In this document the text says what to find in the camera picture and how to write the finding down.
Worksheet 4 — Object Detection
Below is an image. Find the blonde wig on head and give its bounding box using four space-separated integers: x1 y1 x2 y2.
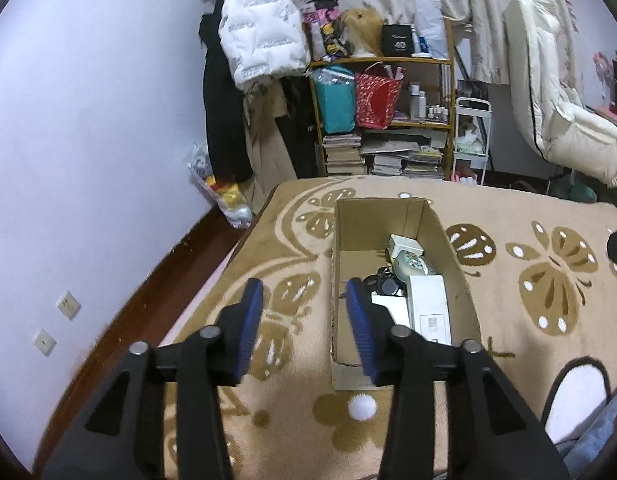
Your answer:
340 8 384 58

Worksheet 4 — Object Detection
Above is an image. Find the plastic bag with yellow items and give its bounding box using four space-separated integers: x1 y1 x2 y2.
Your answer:
188 144 253 229

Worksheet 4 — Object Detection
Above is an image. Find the upper wall socket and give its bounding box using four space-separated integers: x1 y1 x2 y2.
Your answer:
56 290 82 321

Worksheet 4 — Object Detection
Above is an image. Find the beige hanging coat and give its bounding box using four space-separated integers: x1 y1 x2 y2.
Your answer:
239 81 298 214

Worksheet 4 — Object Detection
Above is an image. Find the translucent cartoon pouch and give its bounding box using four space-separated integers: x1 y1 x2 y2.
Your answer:
392 250 436 283

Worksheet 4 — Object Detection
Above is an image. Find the white power adapter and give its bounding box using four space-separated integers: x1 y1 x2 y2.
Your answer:
371 292 411 327

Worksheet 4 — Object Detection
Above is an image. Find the beige brown patterned rug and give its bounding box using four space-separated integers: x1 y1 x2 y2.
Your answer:
184 177 617 479

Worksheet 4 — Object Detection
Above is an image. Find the red patterned bag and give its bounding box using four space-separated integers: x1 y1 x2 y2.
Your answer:
355 62 403 130

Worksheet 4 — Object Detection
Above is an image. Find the black box on shelf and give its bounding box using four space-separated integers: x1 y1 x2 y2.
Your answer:
381 24 417 58

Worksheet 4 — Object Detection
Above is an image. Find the white slipper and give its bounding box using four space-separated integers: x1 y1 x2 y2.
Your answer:
540 356 611 444

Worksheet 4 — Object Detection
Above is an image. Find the brown cardboard box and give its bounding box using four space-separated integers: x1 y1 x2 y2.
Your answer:
330 197 481 391

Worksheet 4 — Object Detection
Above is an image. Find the teal bag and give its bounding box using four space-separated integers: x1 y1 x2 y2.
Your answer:
310 65 356 134

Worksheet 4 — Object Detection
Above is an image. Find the white metal trolley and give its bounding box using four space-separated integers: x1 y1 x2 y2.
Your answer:
451 96 493 185

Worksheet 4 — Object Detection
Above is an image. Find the wooden bookshelf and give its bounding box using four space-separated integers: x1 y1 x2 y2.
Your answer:
308 9 456 176

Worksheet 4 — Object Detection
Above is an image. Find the wall socket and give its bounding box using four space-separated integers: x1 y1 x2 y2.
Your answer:
56 290 82 321
32 328 57 356

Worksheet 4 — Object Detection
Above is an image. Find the white rectangular box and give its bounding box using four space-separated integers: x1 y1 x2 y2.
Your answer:
406 275 453 346

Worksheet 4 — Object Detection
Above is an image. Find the bunch of black keys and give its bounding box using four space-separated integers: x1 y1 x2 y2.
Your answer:
363 266 406 297

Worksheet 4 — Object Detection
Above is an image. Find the black hanging coat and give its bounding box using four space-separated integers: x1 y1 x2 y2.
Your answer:
199 0 253 183

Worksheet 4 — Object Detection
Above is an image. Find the stack of books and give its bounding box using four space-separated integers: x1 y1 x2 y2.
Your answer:
321 132 367 176

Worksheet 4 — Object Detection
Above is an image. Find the white puffer jacket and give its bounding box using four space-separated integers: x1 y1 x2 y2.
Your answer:
218 0 309 93

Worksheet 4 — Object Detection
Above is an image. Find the lower wall socket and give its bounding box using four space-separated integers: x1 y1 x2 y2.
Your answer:
32 328 57 356

